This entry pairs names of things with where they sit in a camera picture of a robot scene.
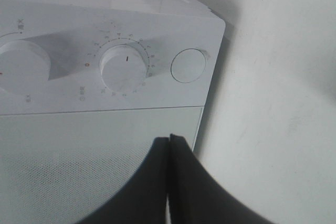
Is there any round white door button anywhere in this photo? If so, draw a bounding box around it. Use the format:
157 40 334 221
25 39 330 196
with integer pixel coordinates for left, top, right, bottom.
170 48 206 83

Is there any white microwave knob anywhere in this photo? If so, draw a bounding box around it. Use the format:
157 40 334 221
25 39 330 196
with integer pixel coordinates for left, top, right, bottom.
1 40 51 95
100 45 147 93

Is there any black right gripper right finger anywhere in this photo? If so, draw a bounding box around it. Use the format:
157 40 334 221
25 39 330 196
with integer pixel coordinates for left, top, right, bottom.
169 134 270 223

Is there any white microwave oven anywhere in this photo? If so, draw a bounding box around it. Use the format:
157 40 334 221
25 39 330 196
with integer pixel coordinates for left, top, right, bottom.
0 0 227 224

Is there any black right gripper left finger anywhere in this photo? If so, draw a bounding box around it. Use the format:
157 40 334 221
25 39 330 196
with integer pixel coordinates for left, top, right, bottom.
79 137 170 223

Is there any white microwave door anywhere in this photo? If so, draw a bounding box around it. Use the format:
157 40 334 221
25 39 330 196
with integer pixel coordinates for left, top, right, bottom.
1 107 203 223

